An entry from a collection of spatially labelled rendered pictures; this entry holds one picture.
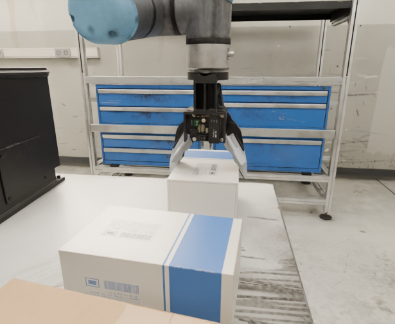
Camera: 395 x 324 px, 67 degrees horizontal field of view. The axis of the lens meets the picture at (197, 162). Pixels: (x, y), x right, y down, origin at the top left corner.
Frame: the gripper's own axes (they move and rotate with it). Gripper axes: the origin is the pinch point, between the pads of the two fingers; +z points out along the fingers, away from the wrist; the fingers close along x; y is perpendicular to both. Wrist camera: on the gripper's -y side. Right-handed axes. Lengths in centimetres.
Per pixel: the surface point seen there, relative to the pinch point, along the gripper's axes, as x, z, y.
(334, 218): 74, 79, -140
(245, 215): 7.7, 8.1, 0.1
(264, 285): 10.2, 8.0, 20.9
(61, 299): -4.2, -8.2, 43.3
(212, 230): 2.8, -1.0, 22.4
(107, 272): -8.2, 0.9, 29.6
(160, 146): -47, 33, -141
